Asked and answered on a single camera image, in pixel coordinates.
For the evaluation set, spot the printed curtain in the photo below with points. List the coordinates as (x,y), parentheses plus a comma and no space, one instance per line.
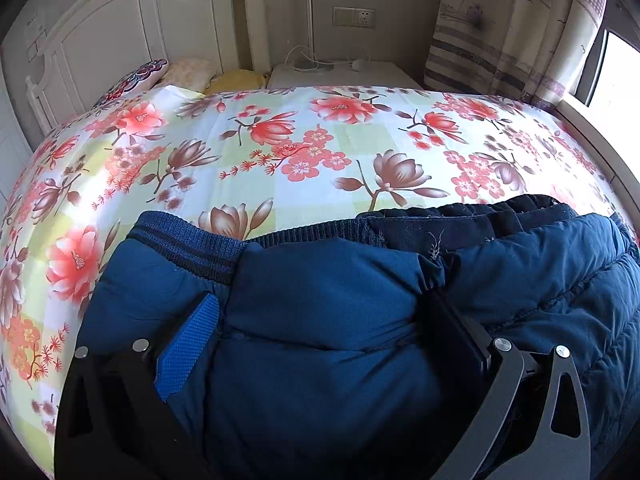
(500,35)

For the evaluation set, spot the white nightstand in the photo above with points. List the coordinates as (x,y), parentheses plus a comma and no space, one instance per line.
(380,76)

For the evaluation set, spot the white window sill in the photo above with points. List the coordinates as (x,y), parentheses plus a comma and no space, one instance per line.
(610,140)

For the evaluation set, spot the purple patterned pillow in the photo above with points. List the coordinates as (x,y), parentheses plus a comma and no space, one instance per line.
(135,77)

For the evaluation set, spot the floral bedsheet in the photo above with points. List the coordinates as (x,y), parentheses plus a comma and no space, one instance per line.
(300,150)

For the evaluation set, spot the small white object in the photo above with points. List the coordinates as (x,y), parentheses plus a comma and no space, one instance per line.
(358,64)

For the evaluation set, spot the cream pillow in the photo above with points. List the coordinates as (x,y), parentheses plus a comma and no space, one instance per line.
(187,72)

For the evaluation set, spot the beige wall socket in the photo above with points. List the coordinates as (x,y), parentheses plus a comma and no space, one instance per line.
(352,17)

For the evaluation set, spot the blue puffer jacket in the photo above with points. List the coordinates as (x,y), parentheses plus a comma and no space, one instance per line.
(325,360)

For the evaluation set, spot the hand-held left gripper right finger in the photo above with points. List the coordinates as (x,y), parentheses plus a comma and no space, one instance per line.
(457,345)

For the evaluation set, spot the dark framed window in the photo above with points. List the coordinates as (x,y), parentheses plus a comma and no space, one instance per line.
(617,70)

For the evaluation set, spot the white bed headboard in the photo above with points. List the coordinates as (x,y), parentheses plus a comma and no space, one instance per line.
(115,35)

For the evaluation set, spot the yellow pillow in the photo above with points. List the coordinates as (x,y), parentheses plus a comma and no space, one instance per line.
(235,81)

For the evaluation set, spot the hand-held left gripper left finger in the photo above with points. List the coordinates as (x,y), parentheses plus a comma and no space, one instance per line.
(190,345)

